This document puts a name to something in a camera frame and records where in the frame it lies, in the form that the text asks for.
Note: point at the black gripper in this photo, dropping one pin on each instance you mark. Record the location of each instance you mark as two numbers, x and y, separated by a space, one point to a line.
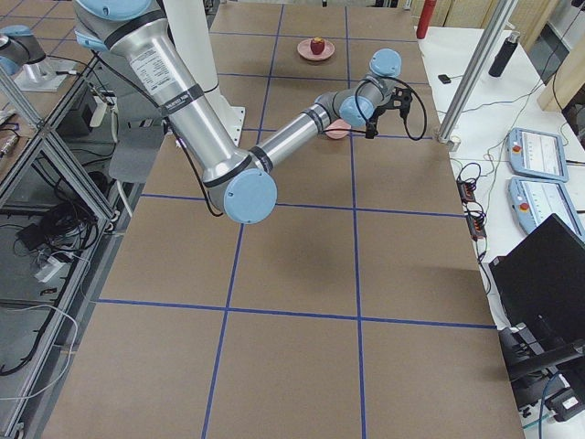
377 114

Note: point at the small black device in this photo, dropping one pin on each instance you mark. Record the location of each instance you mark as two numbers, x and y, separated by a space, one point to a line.
444 79

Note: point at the pink plate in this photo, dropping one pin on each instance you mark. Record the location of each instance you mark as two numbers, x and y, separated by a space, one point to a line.
303 49

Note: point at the black monitor stand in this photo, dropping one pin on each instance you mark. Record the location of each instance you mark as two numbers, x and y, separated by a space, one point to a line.
537 346

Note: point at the red apple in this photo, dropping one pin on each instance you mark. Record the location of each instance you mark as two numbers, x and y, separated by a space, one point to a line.
317 45

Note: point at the black laptop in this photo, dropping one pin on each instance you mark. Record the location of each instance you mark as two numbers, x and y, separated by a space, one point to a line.
542 279

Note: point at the pink bowl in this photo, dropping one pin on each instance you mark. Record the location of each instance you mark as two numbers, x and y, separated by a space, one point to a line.
337 130

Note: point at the white camera mast base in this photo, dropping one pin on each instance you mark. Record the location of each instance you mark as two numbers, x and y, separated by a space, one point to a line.
205 68

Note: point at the black water bottle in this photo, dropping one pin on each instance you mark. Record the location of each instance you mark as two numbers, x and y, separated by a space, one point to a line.
504 55

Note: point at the aluminium frame post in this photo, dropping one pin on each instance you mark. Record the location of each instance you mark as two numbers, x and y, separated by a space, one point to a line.
495 26

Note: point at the red bottle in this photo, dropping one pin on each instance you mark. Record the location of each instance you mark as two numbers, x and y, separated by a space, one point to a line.
425 18

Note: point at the teach pendant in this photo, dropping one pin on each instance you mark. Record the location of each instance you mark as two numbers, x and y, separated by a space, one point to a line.
533 200
537 154

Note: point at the lower teach pendant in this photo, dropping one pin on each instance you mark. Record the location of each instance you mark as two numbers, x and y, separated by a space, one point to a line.
533 200

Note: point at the black orange usb hub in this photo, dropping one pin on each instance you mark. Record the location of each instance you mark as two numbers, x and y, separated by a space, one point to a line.
473 211

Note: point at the upper teach pendant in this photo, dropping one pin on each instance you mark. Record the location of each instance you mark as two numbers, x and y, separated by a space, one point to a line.
537 154

